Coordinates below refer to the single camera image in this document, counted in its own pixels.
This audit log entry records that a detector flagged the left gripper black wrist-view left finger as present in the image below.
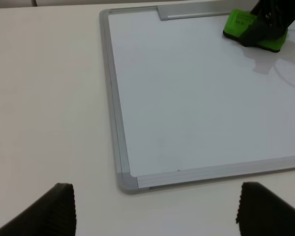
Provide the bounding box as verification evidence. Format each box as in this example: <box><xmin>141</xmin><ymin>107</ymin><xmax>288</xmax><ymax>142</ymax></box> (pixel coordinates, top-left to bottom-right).
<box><xmin>0</xmin><ymin>183</ymin><xmax>76</xmax><ymax>236</ymax></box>

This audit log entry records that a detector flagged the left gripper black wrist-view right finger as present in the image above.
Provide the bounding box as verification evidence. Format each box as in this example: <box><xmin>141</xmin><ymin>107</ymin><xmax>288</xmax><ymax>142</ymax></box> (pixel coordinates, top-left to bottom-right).
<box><xmin>236</xmin><ymin>182</ymin><xmax>295</xmax><ymax>236</ymax></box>

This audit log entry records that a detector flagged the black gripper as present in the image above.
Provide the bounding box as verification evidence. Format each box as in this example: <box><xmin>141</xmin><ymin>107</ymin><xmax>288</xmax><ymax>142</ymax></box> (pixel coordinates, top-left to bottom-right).
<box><xmin>240</xmin><ymin>0</ymin><xmax>295</xmax><ymax>47</ymax></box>

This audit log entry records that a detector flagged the green whiteboard eraser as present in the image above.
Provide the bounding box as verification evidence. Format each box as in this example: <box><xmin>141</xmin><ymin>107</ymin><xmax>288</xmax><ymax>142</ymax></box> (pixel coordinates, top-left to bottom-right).
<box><xmin>223</xmin><ymin>9</ymin><xmax>288</xmax><ymax>53</ymax></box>

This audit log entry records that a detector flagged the white whiteboard with aluminium frame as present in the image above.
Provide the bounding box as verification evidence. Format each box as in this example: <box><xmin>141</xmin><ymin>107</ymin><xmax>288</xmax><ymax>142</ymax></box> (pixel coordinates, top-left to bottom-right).
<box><xmin>99</xmin><ymin>1</ymin><xmax>295</xmax><ymax>192</ymax></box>

